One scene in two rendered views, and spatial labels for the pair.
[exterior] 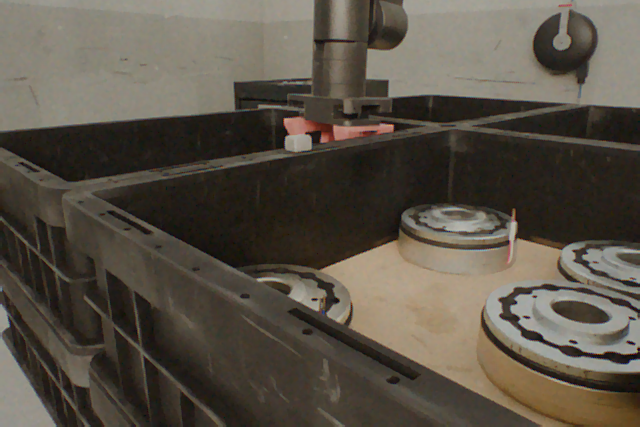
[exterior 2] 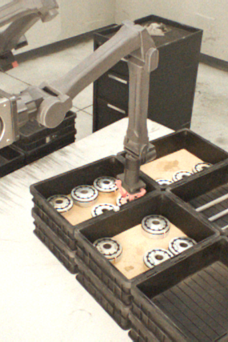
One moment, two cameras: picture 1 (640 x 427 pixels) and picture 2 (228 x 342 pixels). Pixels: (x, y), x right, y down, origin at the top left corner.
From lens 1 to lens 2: 149 cm
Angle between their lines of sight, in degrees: 19
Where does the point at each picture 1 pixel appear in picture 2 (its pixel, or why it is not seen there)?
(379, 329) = (128, 253)
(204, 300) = (100, 258)
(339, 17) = (131, 165)
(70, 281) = (71, 240)
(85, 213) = (80, 238)
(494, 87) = not seen: outside the picture
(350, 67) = (134, 177)
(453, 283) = (148, 242)
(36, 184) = (67, 224)
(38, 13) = not seen: outside the picture
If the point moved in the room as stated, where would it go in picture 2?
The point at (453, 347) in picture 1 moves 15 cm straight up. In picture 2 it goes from (140, 258) to (143, 224)
